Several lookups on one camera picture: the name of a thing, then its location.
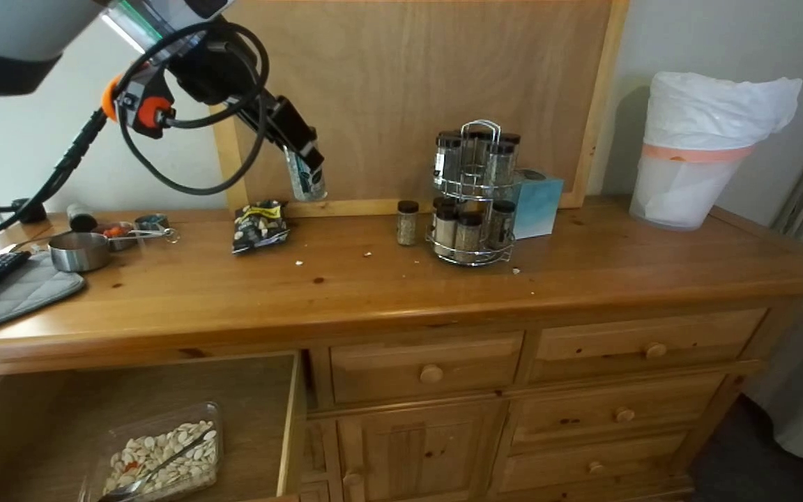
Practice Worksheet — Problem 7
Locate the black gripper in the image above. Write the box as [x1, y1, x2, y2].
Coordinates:
[230, 86, 330, 202]

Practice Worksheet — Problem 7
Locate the white bottle black cap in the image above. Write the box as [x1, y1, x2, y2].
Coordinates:
[63, 203, 100, 235]

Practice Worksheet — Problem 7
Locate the grey quilted pot holder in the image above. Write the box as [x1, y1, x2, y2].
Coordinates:
[0, 249, 89, 342]

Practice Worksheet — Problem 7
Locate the black popcorn snack bag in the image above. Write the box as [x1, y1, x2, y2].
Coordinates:
[229, 197, 293, 259]

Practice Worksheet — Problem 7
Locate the wooden pine dresser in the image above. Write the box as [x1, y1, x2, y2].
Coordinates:
[0, 193, 803, 502]

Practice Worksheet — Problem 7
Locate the framed plywood board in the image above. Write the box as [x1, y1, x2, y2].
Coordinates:
[209, 0, 633, 221]

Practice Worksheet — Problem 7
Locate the measuring cup with blue candy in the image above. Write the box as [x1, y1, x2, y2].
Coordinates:
[133, 214, 176, 239]

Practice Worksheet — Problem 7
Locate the labelled spice jar black cap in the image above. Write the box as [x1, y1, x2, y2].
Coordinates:
[460, 125, 496, 185]

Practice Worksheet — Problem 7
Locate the measuring cup with red candy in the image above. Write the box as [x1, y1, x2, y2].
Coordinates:
[100, 221, 141, 250]

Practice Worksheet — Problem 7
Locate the wooden drawer front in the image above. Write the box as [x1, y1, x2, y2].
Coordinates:
[311, 330, 527, 412]
[508, 372, 731, 447]
[521, 305, 770, 384]
[492, 428, 703, 497]

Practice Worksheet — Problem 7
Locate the large empty metal measuring cup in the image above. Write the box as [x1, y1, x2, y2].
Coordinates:
[47, 228, 114, 276]

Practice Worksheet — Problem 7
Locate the small black box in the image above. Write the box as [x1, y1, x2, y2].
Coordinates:
[8, 195, 50, 225]

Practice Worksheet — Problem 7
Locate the wooden cabinet door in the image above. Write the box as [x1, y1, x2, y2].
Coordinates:
[311, 395, 508, 502]

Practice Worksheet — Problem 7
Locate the bag of nuts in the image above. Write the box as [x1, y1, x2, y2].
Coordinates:
[96, 422, 216, 502]

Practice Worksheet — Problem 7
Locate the open wooden drawer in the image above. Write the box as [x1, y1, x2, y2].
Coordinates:
[0, 349, 308, 502]

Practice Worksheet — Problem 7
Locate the white trash bin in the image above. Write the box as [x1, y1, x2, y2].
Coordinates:
[626, 142, 758, 232]

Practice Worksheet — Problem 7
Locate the white bin liner bag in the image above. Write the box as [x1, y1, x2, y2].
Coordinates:
[640, 66, 803, 160]

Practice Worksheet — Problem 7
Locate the orange cable connector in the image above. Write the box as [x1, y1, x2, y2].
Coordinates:
[96, 72, 179, 140]

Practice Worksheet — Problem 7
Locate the metal wire spice rack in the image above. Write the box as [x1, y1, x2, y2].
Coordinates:
[427, 118, 524, 270]

